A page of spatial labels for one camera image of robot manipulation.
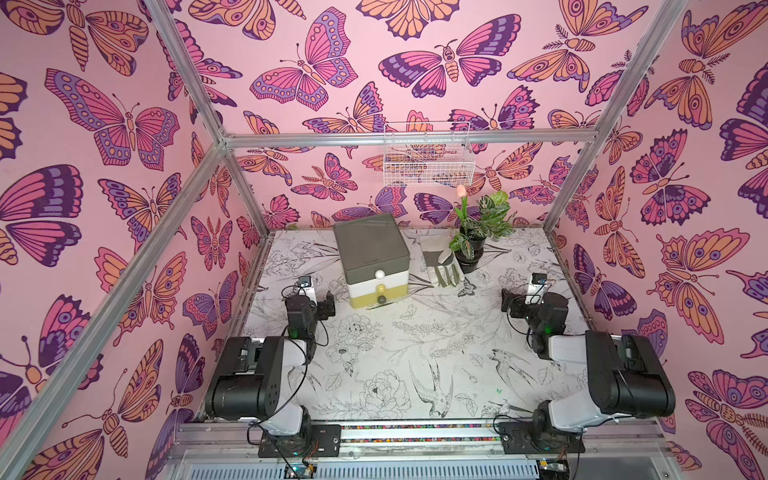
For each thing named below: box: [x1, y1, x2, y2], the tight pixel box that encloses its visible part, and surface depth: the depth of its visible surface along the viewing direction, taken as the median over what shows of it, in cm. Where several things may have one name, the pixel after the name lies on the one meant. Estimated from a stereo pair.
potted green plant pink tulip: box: [449, 184, 515, 274], surface depth 92 cm
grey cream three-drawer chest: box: [333, 214, 410, 310], surface depth 92 cm
